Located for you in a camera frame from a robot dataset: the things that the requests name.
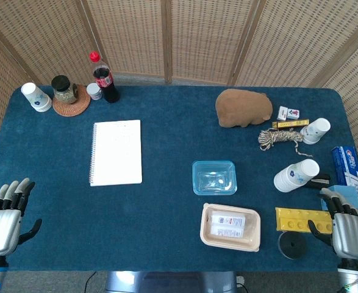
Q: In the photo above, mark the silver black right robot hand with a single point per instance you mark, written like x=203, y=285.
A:
x=346, y=235

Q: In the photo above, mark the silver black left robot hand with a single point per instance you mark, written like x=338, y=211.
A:
x=2, y=225

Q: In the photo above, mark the white spiral notebook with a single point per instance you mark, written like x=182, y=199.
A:
x=116, y=152

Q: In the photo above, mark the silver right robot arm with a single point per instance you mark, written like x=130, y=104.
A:
x=353, y=275

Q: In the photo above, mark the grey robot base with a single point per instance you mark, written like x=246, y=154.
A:
x=171, y=282

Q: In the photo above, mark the light blue small box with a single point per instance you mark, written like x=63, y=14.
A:
x=340, y=195

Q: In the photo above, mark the yellow perforated block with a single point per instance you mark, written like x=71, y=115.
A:
x=300, y=220

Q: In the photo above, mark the black round disc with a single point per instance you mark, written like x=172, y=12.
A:
x=292, y=245

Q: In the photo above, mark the blue toothpaste box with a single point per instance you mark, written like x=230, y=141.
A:
x=351, y=178

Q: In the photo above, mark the black stapler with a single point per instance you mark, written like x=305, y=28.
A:
x=320, y=181

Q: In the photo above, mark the white paper cup stack blue flower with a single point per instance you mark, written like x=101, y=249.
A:
x=36, y=97
x=316, y=130
x=296, y=176

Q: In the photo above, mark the beige lidded food container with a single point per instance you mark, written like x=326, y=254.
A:
x=230, y=227

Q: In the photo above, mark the white medicine box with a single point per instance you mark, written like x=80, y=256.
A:
x=227, y=226

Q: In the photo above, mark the yellow black rectangular bar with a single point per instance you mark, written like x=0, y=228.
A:
x=290, y=123

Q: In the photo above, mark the white mahjong tile colourful print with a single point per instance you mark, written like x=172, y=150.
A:
x=293, y=113

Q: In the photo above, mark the white mahjong tile red print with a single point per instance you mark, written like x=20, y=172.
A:
x=282, y=112

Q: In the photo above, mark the round woven rattan coaster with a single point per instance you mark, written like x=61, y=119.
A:
x=72, y=103

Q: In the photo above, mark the clear blue plastic container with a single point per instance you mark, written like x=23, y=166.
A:
x=214, y=177

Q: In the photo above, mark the glass jar black lid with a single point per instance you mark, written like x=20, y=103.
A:
x=64, y=90

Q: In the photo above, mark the small white pill bottle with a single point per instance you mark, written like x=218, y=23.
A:
x=94, y=91

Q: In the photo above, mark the brown plush capybara toy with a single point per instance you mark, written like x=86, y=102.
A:
x=243, y=107

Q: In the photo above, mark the dark blue table cloth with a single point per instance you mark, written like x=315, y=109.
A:
x=166, y=213

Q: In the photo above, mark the cola bottle red cap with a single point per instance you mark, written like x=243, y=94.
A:
x=104, y=81

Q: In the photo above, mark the bamboo folding screen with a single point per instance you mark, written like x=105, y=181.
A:
x=197, y=36

